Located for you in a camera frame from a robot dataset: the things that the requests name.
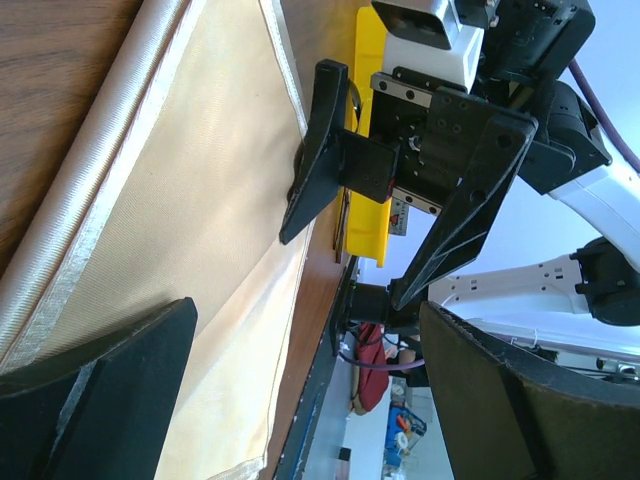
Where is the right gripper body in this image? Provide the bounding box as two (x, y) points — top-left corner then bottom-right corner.
(337, 65), (501, 217)

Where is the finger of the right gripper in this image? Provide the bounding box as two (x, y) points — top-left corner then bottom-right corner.
(279, 59), (399, 245)
(390, 109), (538, 310)

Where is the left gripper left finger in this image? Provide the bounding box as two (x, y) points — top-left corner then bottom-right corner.
(1, 297), (198, 479)

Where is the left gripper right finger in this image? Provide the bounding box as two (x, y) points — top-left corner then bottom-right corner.
(420, 302), (639, 479)

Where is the beige cloth napkin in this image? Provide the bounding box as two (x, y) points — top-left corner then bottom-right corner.
(1, 1), (312, 479)

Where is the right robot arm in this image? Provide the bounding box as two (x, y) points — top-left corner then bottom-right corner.
(279, 1), (639, 331)

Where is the yellow plastic bin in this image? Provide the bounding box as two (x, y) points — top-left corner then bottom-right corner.
(346, 6), (391, 268)

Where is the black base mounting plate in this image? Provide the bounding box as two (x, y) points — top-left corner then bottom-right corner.
(271, 257), (358, 480)

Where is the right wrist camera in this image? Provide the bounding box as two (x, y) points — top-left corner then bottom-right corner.
(372, 1), (485, 93)

